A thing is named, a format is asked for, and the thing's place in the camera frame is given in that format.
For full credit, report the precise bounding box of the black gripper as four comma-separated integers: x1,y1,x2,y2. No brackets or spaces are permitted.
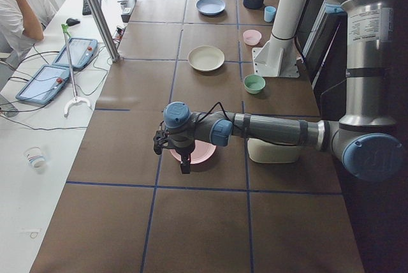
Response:
169,139,194,174

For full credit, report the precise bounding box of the pink plate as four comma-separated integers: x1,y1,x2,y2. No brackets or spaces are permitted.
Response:
170,140,217,165

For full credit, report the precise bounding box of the blue plate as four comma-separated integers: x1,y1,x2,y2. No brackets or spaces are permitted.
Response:
196,0,226,17

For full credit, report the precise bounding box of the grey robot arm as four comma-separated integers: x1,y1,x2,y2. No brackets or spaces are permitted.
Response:
154,0,405,182

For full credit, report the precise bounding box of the cream toaster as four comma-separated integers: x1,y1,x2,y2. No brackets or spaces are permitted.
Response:
247,138,303,164

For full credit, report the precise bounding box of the green bowl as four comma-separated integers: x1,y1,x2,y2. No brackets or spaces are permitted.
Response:
244,74,266,94

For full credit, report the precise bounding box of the cream plate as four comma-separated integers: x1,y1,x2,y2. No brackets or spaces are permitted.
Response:
187,45,225,72

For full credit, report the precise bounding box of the pink bowl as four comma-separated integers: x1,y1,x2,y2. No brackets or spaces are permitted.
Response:
242,29,262,46

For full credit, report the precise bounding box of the paper cup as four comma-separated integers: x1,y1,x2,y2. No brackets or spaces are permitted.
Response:
24,147,46,171

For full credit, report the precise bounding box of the far blue teach pendant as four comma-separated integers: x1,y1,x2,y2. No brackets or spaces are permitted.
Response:
52,37,98,71

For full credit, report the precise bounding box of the blue teach pendant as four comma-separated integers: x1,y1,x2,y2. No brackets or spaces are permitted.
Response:
52,37,98,71
15,64,69,105

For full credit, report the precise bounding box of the near blue teach pendant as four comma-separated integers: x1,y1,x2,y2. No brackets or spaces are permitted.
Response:
15,64,69,105

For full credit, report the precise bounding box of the light blue cup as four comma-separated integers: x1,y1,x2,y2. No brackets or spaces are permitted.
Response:
264,6,277,22

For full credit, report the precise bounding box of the black keyboard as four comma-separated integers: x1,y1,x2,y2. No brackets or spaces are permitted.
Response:
82,0,103,16

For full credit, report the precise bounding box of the white reacher grabber tool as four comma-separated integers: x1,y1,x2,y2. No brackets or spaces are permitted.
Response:
61,24,92,118

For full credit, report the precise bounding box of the black computer mouse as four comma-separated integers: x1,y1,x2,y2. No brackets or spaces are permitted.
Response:
66,18,80,26

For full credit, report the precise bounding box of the seated person white shirt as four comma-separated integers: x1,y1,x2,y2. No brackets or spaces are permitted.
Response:
1,0,57,61

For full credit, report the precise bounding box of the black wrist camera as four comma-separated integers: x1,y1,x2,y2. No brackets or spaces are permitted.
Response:
153,130,168,156

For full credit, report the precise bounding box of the aluminium frame post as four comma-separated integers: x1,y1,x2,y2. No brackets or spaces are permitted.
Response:
87,0,120,63

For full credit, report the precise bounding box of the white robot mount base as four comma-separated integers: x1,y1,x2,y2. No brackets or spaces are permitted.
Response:
252,0,307,78

